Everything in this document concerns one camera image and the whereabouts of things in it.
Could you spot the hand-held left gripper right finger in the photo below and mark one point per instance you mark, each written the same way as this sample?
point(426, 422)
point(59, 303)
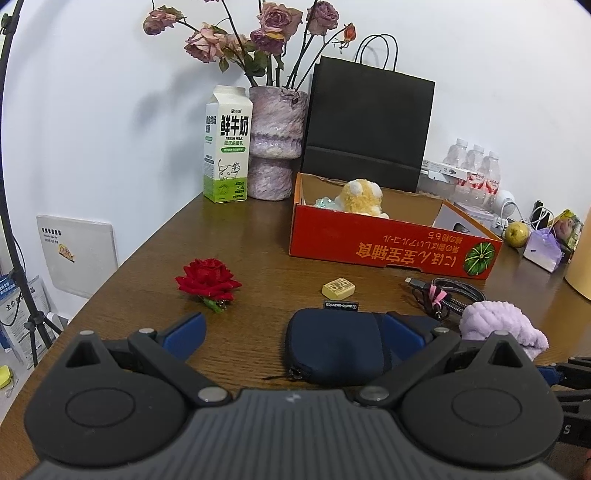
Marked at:
point(406, 334)

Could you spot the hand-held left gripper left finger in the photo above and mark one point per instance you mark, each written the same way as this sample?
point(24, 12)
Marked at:
point(189, 332)

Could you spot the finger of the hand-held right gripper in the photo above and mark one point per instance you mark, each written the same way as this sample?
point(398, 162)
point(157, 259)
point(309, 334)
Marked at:
point(549, 374)
point(577, 406)

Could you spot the red rose flower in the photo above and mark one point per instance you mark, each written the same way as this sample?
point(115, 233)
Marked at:
point(207, 279)

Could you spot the navy blue zip pouch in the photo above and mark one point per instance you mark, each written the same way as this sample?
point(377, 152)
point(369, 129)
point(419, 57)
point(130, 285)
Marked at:
point(332, 341)

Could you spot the lilac fluffy headband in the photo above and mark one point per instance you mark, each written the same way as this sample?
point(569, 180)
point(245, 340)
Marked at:
point(498, 318)

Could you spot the small cream tile block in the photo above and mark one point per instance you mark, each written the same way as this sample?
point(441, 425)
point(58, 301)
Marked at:
point(337, 288)

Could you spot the red cardboard box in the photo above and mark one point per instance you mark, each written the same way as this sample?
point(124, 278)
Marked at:
point(369, 240)

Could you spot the yellow plush dog toy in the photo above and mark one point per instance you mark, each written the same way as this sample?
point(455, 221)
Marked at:
point(360, 198)

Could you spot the iridescent white shell ornament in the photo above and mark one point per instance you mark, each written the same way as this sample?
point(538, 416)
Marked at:
point(325, 202)

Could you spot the yellow thermos jug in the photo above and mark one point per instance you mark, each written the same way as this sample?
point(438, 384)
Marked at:
point(581, 277)

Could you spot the small white carton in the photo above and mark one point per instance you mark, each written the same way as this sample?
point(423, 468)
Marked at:
point(450, 219)

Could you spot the purple plastic package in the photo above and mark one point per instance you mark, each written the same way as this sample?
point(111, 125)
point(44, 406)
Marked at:
point(540, 251)

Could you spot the green apple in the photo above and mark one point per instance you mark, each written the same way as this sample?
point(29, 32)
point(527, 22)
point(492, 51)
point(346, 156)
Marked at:
point(517, 234)

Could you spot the colourful snack packet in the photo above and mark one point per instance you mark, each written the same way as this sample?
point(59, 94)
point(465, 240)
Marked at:
point(570, 226)

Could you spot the clear grain container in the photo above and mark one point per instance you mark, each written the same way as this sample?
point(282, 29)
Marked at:
point(434, 187)

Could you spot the black light stand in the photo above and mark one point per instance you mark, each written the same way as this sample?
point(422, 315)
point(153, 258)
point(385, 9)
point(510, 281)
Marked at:
point(33, 323)

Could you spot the black charger stand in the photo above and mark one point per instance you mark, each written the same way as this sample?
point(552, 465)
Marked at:
point(537, 212)

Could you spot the white mini fan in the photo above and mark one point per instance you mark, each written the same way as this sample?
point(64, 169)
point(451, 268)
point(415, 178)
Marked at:
point(504, 201)

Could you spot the flat white printed box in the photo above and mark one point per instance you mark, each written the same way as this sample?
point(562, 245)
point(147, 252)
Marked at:
point(443, 168)

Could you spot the blue white leaflets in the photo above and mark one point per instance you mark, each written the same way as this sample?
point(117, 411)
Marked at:
point(18, 314)

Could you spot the clear water bottle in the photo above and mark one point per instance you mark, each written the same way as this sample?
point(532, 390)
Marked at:
point(456, 152)
point(490, 170)
point(473, 159)

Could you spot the white green milk carton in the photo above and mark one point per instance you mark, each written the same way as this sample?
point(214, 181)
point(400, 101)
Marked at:
point(228, 152)

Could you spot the yellow green object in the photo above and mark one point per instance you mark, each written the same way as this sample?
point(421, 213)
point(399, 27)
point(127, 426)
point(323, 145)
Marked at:
point(5, 376)

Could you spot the black paper bag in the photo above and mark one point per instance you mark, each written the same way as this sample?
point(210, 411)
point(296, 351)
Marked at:
point(369, 120)

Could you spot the pink textured vase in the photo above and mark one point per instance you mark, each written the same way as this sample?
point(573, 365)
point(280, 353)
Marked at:
point(277, 129)

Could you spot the dried rose bouquet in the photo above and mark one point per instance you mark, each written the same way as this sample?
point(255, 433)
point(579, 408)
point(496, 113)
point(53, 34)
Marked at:
point(277, 18)

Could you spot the white wall panel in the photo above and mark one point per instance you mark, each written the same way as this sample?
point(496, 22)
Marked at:
point(78, 277)

